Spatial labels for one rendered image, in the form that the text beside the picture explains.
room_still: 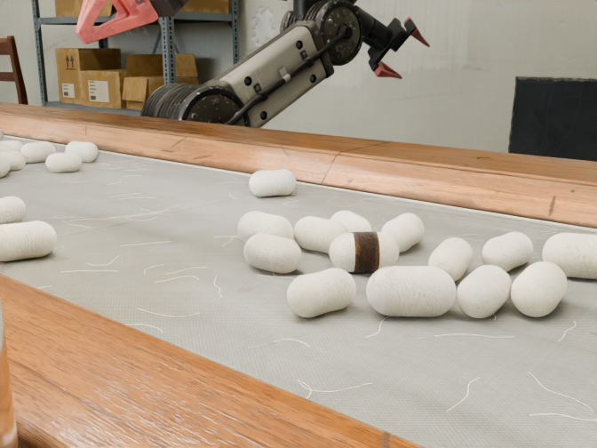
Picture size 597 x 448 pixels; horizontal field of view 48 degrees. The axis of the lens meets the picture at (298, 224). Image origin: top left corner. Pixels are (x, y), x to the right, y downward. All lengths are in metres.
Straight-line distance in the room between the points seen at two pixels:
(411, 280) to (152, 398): 0.13
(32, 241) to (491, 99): 2.27
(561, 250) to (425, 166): 0.19
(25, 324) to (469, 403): 0.14
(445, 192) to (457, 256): 0.17
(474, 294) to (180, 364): 0.13
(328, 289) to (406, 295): 0.03
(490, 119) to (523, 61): 0.23
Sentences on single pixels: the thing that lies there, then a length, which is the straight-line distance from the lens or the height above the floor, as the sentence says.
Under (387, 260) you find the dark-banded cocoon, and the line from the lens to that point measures 0.33.
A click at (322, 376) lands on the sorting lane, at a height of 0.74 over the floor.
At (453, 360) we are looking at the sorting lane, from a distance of 0.25.
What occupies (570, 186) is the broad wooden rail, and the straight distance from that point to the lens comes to 0.47.
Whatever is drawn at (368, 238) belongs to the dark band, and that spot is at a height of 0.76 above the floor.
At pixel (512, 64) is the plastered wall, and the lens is 2.51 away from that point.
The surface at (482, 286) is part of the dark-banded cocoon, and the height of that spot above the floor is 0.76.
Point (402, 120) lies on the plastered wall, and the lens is 2.72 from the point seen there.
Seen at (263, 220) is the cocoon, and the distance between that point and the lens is 0.36.
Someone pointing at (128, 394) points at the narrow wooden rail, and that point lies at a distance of 0.18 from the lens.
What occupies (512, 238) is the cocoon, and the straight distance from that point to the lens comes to 0.35.
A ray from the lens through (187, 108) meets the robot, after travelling 0.96.
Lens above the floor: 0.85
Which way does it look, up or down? 15 degrees down
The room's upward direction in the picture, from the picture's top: straight up
